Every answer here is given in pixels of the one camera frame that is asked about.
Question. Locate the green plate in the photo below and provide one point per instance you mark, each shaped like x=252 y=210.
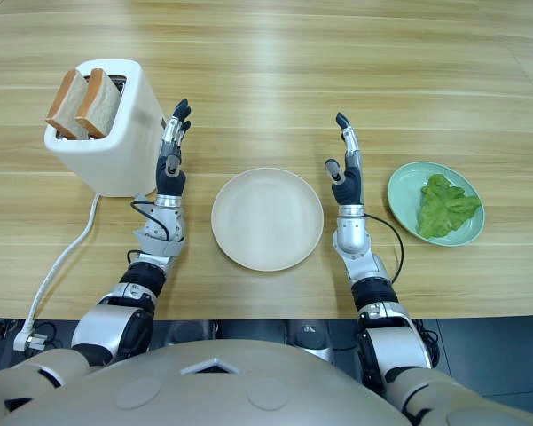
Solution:
x=408 y=199

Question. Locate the cream toaster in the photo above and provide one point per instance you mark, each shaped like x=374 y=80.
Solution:
x=128 y=146

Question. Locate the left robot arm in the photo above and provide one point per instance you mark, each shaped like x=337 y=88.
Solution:
x=128 y=306

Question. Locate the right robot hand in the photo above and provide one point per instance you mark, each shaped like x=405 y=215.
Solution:
x=350 y=186

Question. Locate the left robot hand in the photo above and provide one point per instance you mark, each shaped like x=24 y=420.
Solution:
x=170 y=179

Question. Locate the green lettuce leaf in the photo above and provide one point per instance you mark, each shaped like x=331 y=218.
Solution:
x=445 y=206

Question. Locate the cream plate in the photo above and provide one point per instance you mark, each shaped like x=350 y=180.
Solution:
x=267 y=218

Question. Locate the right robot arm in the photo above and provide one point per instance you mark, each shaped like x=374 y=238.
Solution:
x=381 y=319

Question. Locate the robot body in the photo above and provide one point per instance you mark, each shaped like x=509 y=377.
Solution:
x=213 y=390

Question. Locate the bread slice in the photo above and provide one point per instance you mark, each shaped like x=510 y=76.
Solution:
x=98 y=104
x=66 y=106

